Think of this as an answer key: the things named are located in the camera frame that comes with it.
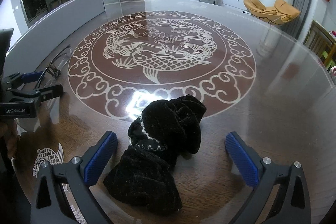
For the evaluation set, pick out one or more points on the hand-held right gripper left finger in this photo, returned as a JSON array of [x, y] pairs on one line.
[[101, 158]]

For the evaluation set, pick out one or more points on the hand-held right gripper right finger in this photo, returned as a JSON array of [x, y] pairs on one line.
[[241, 161]]

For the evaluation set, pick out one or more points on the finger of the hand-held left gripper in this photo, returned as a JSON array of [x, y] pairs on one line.
[[50, 91], [31, 77]]

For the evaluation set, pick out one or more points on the clear frame eyeglasses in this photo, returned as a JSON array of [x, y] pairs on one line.
[[53, 70]]

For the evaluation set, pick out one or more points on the white storage box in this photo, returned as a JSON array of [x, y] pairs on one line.
[[65, 14]]

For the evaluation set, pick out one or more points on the black velvet cloth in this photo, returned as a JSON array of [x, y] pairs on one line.
[[162, 121]]

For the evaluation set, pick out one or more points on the brown wooden patterned desktop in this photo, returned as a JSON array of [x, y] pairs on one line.
[[262, 121]]

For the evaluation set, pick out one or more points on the person's left hand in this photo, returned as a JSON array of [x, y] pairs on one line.
[[11, 145]]

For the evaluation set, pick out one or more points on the wooden chair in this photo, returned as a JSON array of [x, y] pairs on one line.
[[319, 37]]

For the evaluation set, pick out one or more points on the orange lounge chair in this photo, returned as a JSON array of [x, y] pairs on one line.
[[258, 6]]

